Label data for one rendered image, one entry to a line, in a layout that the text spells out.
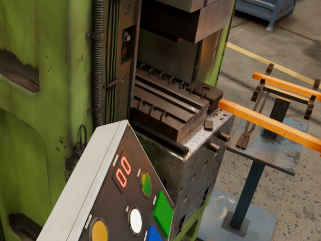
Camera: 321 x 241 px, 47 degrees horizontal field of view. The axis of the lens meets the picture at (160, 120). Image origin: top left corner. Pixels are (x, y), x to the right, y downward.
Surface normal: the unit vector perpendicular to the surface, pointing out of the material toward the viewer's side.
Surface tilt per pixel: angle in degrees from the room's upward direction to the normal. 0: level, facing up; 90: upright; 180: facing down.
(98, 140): 30
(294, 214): 0
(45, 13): 89
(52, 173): 90
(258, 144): 0
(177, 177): 90
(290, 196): 0
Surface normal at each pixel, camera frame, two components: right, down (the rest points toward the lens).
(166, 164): -0.57, 0.44
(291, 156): 0.12, -0.80
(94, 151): -0.39, -0.79
